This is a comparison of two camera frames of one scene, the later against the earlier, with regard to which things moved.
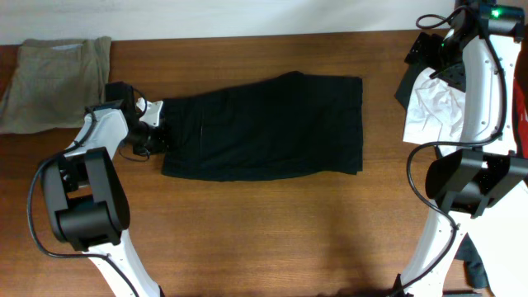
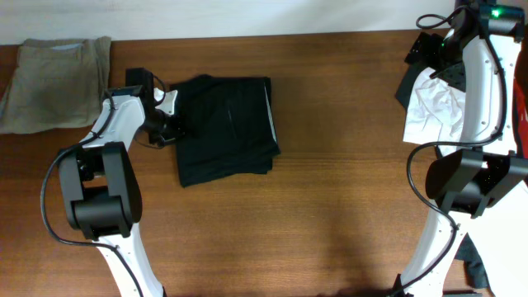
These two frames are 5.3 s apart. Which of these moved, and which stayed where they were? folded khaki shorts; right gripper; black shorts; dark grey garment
Moved: black shorts
Stayed: right gripper; folded khaki shorts; dark grey garment
